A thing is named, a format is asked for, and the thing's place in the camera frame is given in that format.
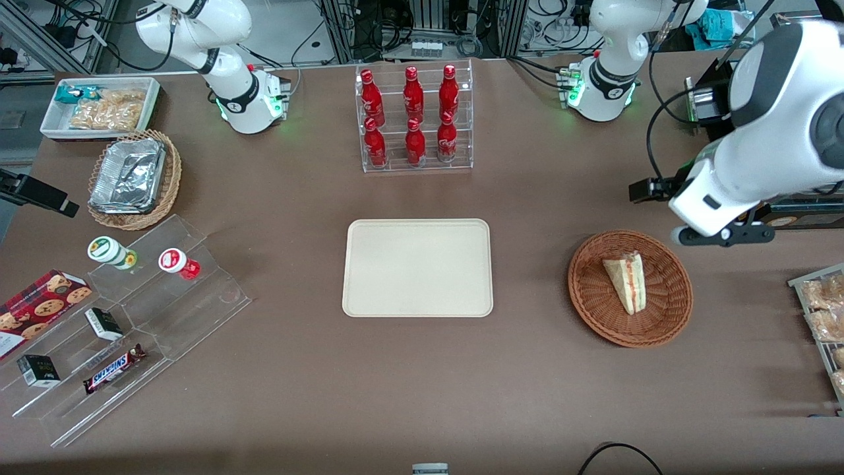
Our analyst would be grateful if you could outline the clear acrylic bottle rack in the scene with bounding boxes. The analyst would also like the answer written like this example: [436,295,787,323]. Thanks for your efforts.
[355,59,474,174]

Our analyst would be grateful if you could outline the tray of pastries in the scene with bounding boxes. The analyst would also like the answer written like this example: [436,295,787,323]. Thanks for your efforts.
[787,263,844,417]

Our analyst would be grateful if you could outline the black food warmer case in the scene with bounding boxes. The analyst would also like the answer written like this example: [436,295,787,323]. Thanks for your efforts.
[684,12,844,232]

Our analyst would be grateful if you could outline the small black box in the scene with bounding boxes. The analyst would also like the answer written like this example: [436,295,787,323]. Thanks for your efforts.
[84,307,125,342]
[16,354,62,388]

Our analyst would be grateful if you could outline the light oval wicker basket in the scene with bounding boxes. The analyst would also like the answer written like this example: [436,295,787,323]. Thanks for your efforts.
[86,129,183,232]

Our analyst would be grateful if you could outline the beige plastic tray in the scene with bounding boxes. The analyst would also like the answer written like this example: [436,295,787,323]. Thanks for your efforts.
[342,218,494,319]

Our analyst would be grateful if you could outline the black table cable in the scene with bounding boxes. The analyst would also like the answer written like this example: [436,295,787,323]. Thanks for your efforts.
[578,442,664,475]

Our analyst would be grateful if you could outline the beige fried snack pack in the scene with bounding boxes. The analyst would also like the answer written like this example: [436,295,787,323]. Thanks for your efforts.
[69,99,144,131]
[98,88,147,107]

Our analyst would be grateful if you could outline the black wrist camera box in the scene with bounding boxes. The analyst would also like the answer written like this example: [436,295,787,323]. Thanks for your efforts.
[628,176,690,205]

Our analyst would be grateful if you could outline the clear acrylic stepped stand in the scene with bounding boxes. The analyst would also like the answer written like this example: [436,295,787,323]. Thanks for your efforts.
[87,213,253,362]
[0,290,174,449]

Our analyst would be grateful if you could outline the brown round wicker basket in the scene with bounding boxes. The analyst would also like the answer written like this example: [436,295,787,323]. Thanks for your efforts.
[568,229,694,348]

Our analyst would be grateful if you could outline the stacked aluminium foil containers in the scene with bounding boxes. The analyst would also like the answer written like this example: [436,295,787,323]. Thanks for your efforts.
[88,137,167,215]

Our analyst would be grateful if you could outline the teal cloth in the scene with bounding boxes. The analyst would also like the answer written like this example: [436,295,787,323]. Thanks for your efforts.
[685,9,754,51]

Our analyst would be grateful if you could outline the snickers chocolate bar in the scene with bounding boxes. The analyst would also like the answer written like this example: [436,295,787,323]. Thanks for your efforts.
[82,343,147,396]

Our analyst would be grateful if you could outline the triangular sandwich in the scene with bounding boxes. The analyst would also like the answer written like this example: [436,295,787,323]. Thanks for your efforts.
[602,251,646,316]

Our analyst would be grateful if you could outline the teal snack packet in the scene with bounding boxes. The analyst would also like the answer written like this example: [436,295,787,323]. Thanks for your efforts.
[54,84,101,106]

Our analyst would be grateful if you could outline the red cookie box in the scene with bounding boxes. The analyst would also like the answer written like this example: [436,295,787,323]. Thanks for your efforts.
[0,269,94,361]

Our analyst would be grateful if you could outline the red lid cup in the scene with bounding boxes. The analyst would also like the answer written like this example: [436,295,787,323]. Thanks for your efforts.
[158,247,202,281]

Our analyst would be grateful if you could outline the red cola bottle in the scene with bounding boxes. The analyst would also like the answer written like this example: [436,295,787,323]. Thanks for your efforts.
[439,64,460,121]
[359,69,386,127]
[363,117,388,168]
[403,66,425,123]
[404,118,427,166]
[437,111,458,164]

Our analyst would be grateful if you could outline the white rectangular snack bin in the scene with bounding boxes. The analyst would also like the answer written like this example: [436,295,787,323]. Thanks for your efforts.
[40,77,162,143]

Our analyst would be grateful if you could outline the green lid white cup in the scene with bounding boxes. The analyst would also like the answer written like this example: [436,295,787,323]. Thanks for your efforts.
[87,236,138,272]

